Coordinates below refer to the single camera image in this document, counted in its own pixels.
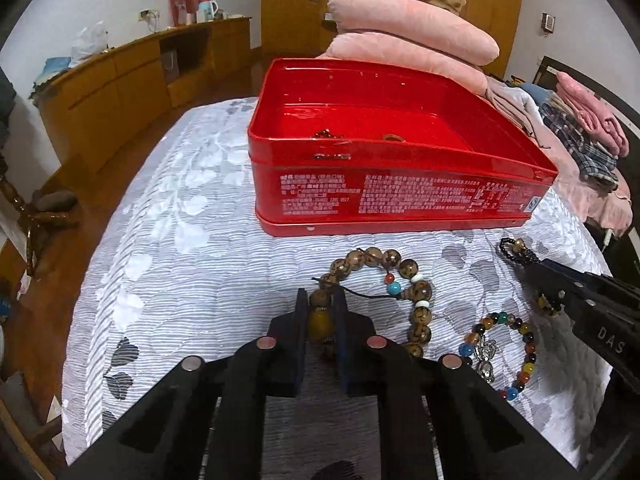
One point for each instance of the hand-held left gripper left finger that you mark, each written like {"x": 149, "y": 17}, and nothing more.
{"x": 300, "y": 340}

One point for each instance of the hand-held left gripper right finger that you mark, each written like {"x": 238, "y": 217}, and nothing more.
{"x": 342, "y": 340}

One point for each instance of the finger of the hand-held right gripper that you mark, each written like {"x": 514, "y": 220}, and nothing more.
{"x": 575, "y": 274}
{"x": 552, "y": 287}

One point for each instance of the red tin box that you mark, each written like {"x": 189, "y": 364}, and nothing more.
{"x": 390, "y": 195}

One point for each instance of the folded clothes pile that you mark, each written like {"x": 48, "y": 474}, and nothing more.
{"x": 585, "y": 200}

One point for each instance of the grey leaf patterned bedspread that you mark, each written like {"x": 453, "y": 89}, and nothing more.
{"x": 190, "y": 240}

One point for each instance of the pink folded blanket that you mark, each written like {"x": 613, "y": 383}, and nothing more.
{"x": 595, "y": 110}

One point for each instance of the dark wooden headboard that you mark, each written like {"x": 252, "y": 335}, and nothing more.
{"x": 625, "y": 105}

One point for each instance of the beige cloth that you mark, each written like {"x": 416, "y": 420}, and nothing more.
{"x": 510, "y": 105}

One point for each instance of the pink folded quilt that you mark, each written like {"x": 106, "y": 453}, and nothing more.
{"x": 400, "y": 60}
{"x": 410, "y": 27}

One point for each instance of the wooden chair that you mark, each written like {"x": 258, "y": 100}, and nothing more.
{"x": 25, "y": 425}

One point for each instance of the wooden coat rack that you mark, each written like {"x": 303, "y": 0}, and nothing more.
{"x": 35, "y": 220}

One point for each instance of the grey paper bag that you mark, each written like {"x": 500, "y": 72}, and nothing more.
{"x": 171, "y": 66}

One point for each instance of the wooden sideboard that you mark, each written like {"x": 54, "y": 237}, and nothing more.
{"x": 115, "y": 95}

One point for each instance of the white teal kettle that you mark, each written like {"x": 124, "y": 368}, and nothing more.
{"x": 207, "y": 10}

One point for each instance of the white plastic bag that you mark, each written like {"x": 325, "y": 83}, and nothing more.
{"x": 90, "y": 42}

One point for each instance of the blue cloth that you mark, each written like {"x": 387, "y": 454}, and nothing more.
{"x": 50, "y": 71}

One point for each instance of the dark coat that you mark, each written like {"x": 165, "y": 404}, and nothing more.
{"x": 6, "y": 110}

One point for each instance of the small wall device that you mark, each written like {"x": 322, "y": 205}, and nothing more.
{"x": 548, "y": 23}

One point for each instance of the wall socket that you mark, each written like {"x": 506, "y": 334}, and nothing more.
{"x": 148, "y": 14}

